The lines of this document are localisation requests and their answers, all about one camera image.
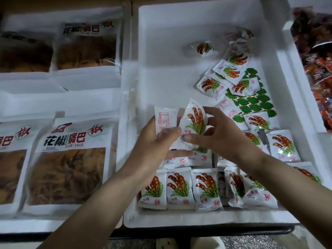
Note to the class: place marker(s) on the person's right hand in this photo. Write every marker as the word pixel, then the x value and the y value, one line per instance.
pixel 224 136

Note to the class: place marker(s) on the person's left hand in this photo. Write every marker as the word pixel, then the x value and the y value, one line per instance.
pixel 150 150

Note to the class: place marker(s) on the white printed snack packet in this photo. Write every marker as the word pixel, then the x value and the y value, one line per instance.
pixel 165 119
pixel 196 119

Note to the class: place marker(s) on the pile of white printed packets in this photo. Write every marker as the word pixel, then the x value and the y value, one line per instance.
pixel 179 186

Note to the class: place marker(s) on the white bag of orange crisps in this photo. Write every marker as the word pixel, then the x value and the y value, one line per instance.
pixel 9 168
pixel 23 54
pixel 85 51
pixel 67 173

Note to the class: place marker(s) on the pile of dark red packets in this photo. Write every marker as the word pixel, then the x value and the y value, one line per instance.
pixel 319 64

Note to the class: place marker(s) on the person's left forearm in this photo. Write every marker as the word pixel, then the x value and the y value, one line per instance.
pixel 85 215

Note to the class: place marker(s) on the person's right forearm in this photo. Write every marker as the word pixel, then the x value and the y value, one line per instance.
pixel 295 197

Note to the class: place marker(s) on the person's left white shoe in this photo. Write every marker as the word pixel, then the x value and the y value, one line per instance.
pixel 167 244

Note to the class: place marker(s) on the person's white shoe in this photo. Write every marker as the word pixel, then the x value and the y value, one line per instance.
pixel 207 243
pixel 167 244

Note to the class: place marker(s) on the person's right white shoe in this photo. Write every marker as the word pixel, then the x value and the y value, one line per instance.
pixel 207 243

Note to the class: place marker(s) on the green leaf-pattern sheet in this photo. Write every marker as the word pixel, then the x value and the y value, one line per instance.
pixel 254 98

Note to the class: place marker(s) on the white foam slab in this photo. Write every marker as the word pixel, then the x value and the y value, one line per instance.
pixel 18 245

